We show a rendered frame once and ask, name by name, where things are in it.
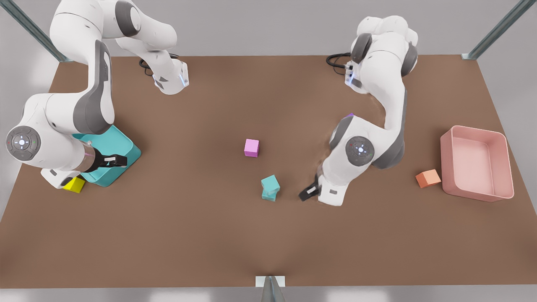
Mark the pink plastic bin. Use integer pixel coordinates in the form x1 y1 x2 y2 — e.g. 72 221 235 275
440 125 515 203

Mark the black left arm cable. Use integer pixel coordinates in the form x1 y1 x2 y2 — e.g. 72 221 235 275
326 52 352 76

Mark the orange cube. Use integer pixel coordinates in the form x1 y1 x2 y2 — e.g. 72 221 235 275
416 169 442 188

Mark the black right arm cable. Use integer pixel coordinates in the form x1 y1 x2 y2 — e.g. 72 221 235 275
139 53 180 77

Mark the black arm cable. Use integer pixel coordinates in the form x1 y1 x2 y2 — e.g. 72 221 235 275
139 53 180 77
326 52 352 76

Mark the teal plastic bin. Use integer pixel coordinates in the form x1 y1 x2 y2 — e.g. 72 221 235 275
72 125 142 187

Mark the silver frame post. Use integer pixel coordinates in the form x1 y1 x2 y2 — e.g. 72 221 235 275
255 276 286 302
0 0 72 63
461 0 537 60

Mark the yellow cube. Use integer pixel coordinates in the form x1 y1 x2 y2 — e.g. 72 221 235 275
63 176 86 194

